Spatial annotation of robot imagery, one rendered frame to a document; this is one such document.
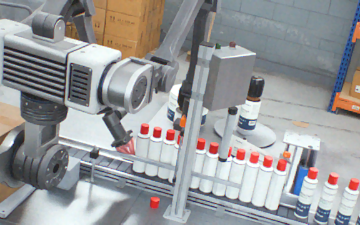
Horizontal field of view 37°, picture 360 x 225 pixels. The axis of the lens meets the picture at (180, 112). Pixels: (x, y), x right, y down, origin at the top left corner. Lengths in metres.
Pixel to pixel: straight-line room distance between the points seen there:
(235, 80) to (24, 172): 0.74
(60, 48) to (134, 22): 3.98
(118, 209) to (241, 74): 0.68
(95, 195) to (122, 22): 3.53
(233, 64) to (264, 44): 4.76
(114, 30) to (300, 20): 2.19
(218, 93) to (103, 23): 3.84
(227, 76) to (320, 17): 4.63
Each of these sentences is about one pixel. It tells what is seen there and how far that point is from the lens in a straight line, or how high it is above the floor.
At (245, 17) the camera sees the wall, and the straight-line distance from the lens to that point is 6.53.
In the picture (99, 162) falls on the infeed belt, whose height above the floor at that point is 0.88.
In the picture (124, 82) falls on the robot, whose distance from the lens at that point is 1.39.
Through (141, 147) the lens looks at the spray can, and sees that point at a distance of 2.11.
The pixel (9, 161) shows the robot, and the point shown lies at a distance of 1.66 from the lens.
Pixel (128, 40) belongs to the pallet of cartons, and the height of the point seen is 0.38.
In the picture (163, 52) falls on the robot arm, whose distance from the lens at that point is 1.63.
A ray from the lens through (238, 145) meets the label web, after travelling 2.19.
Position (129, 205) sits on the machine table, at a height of 0.83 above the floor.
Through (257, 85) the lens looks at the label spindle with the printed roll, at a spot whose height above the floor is 1.15.
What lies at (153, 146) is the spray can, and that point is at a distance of 2.09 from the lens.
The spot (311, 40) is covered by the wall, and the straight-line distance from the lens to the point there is 6.43.
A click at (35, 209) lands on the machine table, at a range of 2.01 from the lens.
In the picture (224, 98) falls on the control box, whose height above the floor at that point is 1.33.
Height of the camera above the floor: 1.99
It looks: 24 degrees down
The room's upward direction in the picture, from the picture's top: 10 degrees clockwise
